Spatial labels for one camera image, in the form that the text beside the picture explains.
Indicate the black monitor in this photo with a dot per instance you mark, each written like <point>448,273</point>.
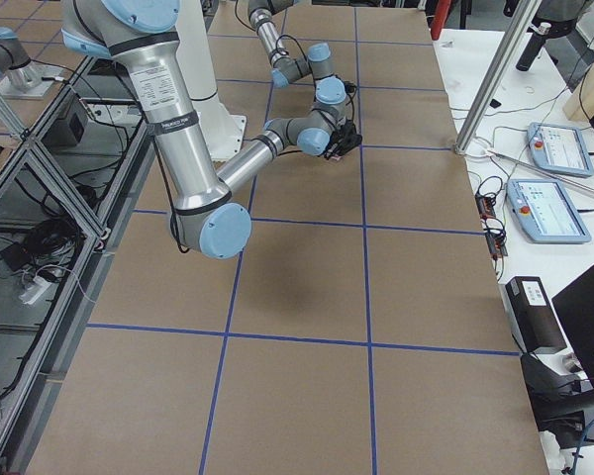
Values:
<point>564,404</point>

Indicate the white power strip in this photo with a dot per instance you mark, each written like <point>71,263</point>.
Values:
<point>34,290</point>

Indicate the teach pendant tablet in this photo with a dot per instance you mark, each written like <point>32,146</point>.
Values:
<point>559,149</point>
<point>545,212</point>

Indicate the aluminium frame post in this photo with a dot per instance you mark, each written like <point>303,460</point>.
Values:
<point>510,41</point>

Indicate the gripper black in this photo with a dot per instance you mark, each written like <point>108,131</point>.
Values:
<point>340,146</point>

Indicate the black box with label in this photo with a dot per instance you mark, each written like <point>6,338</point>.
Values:
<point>536,328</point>

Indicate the near teach pendant tablet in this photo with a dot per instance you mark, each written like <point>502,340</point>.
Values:
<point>545,212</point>

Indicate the black orange electronics board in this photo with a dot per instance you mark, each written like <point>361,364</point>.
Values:
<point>493,228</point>

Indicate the black cylinder device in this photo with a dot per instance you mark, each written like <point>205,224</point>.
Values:
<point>553,20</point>

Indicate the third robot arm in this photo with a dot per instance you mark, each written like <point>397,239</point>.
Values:
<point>20,77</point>

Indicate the aluminium frame rack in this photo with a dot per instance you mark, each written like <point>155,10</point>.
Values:
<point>70,174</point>

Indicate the far teach pendant tablet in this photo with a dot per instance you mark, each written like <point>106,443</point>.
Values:
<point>559,149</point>

